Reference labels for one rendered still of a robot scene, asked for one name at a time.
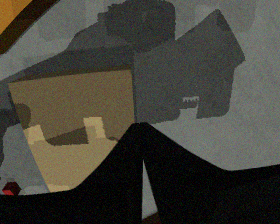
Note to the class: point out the orange flat bar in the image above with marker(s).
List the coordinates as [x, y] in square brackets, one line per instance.
[16, 16]

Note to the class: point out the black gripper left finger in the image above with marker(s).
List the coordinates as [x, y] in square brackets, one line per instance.
[112, 194]

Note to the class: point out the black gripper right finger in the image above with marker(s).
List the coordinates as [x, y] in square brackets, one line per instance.
[189, 190]

